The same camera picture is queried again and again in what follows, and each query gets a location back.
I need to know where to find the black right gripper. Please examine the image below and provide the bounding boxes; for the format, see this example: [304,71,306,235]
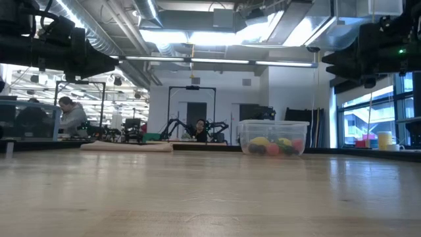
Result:
[321,15,415,80]

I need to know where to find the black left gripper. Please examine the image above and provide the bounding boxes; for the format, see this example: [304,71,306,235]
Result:
[39,15,120,83]

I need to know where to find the clear plastic tupperware container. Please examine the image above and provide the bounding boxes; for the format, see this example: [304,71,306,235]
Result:
[237,119,310,157]

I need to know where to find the large window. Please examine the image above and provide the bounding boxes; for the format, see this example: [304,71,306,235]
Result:
[337,72,421,147]

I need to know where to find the black background chair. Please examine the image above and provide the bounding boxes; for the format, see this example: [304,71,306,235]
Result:
[123,117,143,143]

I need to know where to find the white mesh office chair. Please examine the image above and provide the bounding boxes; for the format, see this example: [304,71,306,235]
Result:
[0,99,62,142]

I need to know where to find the dark door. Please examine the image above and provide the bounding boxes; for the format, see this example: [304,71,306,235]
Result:
[186,101,208,128]

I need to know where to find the long ceiling tube light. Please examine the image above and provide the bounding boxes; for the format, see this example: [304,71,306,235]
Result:
[110,55,318,68]

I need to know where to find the grey ceiling box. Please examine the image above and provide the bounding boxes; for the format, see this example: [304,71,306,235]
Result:
[212,8,236,29]

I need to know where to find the round silver air duct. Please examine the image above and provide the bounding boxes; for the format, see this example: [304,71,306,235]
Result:
[36,0,155,90]

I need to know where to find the black metal gantry frame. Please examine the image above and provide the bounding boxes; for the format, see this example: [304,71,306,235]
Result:
[54,80,107,132]

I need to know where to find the rectangular silver air duct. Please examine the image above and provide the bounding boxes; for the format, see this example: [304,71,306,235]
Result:
[305,0,404,52]

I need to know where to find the black gantry with camera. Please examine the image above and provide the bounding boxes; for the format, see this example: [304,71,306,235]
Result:
[166,85,217,132]

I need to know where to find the black wall equipment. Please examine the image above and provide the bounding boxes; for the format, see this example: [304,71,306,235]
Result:
[239,104,277,122]

